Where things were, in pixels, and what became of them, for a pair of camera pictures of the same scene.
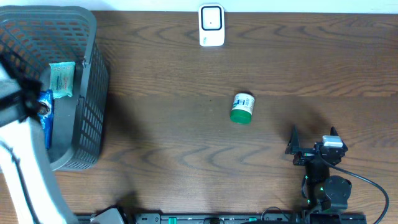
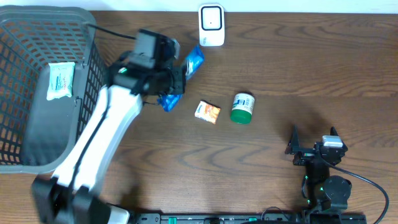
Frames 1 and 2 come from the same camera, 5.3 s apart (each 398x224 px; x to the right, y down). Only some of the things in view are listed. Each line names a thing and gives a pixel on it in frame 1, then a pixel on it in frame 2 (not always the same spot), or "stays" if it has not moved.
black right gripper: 305,155 stays
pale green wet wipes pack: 61,79 stays
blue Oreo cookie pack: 46,111 -> 190,65
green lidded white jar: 242,107 stays
